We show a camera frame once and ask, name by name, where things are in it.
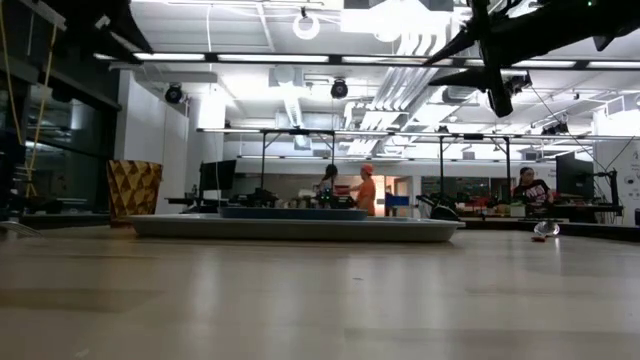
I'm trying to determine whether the grey plastic tray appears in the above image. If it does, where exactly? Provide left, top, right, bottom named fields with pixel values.
left=124, top=213, right=467, bottom=244

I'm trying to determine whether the black background gantry frame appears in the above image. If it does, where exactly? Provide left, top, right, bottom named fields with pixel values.
left=197, top=127, right=337, bottom=194
left=434, top=132, right=513, bottom=204

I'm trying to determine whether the person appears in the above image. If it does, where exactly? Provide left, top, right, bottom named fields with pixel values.
left=318, top=163, right=342, bottom=209
left=346, top=163, right=378, bottom=217
left=511, top=166, right=556, bottom=207

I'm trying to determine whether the blue round plate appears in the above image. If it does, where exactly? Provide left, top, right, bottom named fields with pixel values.
left=218, top=206, right=370, bottom=222

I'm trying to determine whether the yellow cable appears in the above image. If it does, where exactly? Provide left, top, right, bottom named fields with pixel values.
left=0, top=0, right=58, bottom=199

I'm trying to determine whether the white hanging ring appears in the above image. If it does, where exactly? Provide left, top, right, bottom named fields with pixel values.
left=292, top=6, right=322, bottom=42

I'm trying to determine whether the black computer monitor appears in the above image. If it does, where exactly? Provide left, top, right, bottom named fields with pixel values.
left=198, top=159, right=238, bottom=194
left=555, top=151, right=596, bottom=201

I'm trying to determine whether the yellow brown patterned cup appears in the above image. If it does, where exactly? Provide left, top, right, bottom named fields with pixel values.
left=106, top=159, right=164, bottom=229

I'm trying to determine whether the long ceiling light strip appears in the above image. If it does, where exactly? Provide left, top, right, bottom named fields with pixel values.
left=93, top=51, right=640, bottom=70

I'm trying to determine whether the spoon with red-orange handle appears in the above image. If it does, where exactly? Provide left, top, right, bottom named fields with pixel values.
left=530, top=219, right=562, bottom=244

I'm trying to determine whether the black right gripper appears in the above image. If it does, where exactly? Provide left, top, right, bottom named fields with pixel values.
left=423, top=0, right=597, bottom=119

